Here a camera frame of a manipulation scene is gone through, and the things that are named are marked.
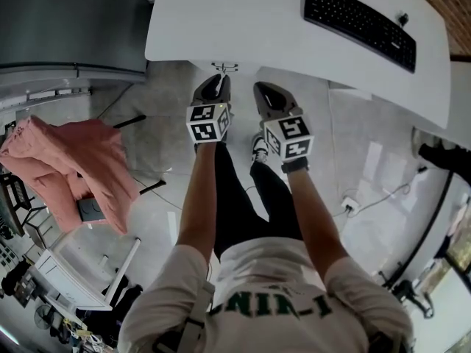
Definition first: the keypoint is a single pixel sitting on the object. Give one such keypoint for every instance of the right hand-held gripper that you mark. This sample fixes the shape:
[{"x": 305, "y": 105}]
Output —
[{"x": 290, "y": 138}]

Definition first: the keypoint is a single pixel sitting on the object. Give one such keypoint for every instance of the person's black trousers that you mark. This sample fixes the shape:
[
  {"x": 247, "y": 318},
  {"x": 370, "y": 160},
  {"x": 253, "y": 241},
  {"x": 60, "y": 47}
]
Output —
[{"x": 235, "y": 212}]

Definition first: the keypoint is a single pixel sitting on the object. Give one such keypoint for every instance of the black bag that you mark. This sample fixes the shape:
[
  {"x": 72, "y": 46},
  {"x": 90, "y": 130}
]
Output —
[{"x": 125, "y": 294}]

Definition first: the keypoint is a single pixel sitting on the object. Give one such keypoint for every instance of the black wristwatch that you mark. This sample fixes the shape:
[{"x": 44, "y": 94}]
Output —
[{"x": 295, "y": 165}]

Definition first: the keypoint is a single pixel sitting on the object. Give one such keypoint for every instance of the computer monitor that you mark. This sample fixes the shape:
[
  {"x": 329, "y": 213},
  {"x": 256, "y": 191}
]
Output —
[{"x": 460, "y": 241}]

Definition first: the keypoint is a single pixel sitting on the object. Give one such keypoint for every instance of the black flat box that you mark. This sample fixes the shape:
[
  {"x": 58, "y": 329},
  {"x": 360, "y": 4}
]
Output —
[{"x": 90, "y": 210}]

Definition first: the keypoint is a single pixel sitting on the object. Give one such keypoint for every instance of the white desk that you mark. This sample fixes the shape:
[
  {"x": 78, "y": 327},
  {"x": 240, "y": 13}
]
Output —
[{"x": 239, "y": 20}]

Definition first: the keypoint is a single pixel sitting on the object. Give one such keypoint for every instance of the small black dongle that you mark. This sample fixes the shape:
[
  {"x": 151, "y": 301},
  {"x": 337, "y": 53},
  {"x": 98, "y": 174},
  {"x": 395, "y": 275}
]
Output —
[{"x": 403, "y": 17}]

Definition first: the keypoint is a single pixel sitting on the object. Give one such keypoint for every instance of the pink covered chair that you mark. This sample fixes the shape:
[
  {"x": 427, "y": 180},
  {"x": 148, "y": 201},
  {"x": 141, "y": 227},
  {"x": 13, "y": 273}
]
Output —
[{"x": 73, "y": 160}]

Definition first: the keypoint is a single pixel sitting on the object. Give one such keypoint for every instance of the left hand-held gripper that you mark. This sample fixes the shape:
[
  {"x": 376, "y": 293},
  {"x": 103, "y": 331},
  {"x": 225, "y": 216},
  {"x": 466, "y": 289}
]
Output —
[{"x": 206, "y": 123}]

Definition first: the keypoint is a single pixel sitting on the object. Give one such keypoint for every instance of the person's white shirt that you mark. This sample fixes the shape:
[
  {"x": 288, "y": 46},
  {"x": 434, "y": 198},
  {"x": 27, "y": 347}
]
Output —
[{"x": 272, "y": 318}]

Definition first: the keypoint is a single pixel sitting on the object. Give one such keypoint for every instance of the person's right forearm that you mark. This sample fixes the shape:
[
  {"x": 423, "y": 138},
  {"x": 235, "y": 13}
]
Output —
[{"x": 312, "y": 226}]

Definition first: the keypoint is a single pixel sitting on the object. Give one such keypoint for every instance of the small white table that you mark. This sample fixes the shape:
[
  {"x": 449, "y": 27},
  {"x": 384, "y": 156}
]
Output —
[{"x": 73, "y": 274}]

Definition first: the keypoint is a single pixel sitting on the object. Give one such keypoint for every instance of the person's left forearm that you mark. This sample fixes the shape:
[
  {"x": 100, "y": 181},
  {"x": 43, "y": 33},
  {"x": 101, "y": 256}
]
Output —
[{"x": 198, "y": 204}]

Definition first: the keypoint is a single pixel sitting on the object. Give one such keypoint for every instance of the black keyboard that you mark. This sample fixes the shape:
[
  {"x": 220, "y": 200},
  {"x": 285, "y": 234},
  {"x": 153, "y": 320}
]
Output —
[{"x": 360, "y": 24}]

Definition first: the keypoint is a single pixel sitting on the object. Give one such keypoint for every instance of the white power strip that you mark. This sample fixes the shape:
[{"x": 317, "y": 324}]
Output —
[{"x": 350, "y": 205}]

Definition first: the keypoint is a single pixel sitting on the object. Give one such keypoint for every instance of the small black fan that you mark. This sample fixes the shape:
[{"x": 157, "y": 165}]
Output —
[{"x": 43, "y": 316}]

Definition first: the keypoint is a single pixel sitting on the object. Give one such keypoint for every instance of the person's white shoe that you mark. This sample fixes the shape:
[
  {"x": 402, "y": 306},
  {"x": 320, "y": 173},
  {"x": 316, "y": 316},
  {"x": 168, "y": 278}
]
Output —
[{"x": 259, "y": 147}]

